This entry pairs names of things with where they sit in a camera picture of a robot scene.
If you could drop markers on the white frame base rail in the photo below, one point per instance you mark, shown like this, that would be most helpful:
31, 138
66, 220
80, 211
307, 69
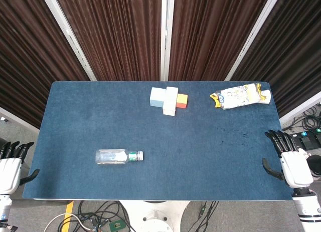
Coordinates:
17, 121
301, 109

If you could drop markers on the crumpled white yellow snack bag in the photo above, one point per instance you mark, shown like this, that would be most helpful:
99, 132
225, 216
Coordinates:
238, 96

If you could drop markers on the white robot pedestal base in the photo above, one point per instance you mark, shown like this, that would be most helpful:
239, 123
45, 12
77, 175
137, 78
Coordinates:
154, 217

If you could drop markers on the black trouser leg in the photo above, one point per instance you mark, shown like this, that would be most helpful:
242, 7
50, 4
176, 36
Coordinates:
316, 164

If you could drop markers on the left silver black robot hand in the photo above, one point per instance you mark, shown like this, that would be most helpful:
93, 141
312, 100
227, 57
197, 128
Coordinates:
10, 172

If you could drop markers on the long white block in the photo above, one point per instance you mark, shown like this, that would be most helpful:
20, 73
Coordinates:
170, 101

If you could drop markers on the white frame post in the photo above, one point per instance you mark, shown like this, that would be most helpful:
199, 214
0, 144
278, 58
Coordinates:
166, 34
67, 34
253, 34

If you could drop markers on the yellow floor tape strip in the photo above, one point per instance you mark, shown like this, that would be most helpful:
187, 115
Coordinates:
68, 214

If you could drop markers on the transparent plastic bottle green label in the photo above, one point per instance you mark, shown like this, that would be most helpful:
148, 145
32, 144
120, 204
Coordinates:
110, 156

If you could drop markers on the light blue block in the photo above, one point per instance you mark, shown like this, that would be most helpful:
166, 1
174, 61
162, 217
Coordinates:
157, 96

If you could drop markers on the orange block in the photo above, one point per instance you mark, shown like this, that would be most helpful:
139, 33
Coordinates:
182, 101

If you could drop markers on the blue felt table mat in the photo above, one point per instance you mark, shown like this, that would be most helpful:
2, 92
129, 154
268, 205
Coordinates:
175, 154

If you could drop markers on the brown pleated curtain panel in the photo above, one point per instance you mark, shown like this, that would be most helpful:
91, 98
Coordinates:
208, 34
27, 66
118, 34
293, 56

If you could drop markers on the green circuit board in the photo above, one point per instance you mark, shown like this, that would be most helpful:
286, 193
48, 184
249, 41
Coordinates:
117, 226

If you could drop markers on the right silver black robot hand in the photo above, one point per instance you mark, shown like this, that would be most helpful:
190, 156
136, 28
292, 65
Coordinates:
296, 167

